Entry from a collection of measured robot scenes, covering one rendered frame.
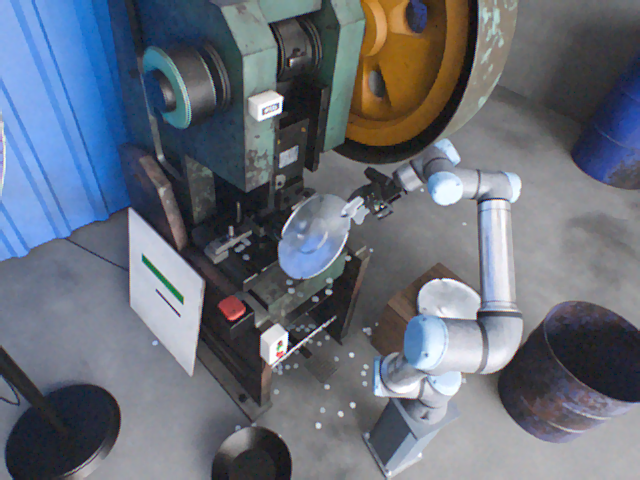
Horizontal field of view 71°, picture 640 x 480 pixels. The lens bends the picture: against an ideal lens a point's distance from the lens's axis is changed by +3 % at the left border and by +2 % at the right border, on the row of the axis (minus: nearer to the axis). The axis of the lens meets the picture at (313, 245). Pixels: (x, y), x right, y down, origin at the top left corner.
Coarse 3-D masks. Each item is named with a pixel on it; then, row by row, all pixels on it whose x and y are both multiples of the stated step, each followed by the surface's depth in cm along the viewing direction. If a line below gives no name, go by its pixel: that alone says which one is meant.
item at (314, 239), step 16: (304, 208) 144; (320, 208) 138; (336, 208) 133; (288, 224) 146; (304, 224) 140; (320, 224) 134; (336, 224) 130; (288, 240) 142; (304, 240) 136; (320, 240) 131; (336, 240) 127; (288, 256) 139; (304, 256) 134; (320, 256) 129; (336, 256) 124; (288, 272) 136; (320, 272) 126
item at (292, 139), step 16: (288, 112) 126; (288, 128) 122; (304, 128) 127; (288, 144) 126; (304, 144) 132; (288, 160) 131; (304, 160) 137; (288, 176) 136; (256, 192) 139; (288, 192) 136; (304, 192) 140
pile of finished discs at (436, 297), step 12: (432, 288) 190; (444, 288) 191; (456, 288) 192; (468, 288) 192; (420, 300) 185; (432, 300) 186; (444, 300) 186; (456, 300) 187; (468, 300) 188; (420, 312) 182; (432, 312) 182; (444, 312) 182; (456, 312) 182; (468, 312) 184
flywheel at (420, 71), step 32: (384, 0) 124; (448, 0) 108; (384, 32) 128; (448, 32) 112; (384, 64) 134; (416, 64) 126; (448, 64) 116; (352, 96) 150; (384, 96) 140; (416, 96) 131; (448, 96) 120; (352, 128) 152; (384, 128) 141; (416, 128) 132
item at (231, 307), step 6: (222, 300) 130; (228, 300) 130; (234, 300) 130; (222, 306) 129; (228, 306) 129; (234, 306) 129; (240, 306) 129; (222, 312) 128; (228, 312) 128; (234, 312) 128; (240, 312) 128; (228, 318) 127; (234, 318) 127
